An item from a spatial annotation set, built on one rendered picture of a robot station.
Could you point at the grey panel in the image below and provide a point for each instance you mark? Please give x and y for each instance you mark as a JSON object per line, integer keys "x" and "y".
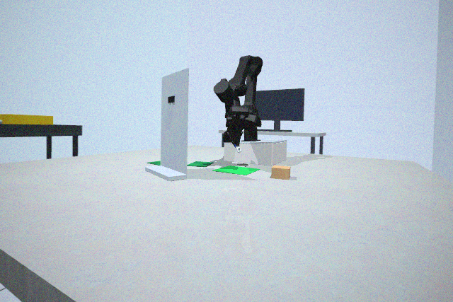
{"x": 174, "y": 127}

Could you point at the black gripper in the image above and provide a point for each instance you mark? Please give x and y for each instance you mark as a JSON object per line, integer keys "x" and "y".
{"x": 234, "y": 123}

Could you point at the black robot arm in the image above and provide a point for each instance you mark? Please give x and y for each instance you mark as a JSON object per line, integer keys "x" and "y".
{"x": 229, "y": 92}

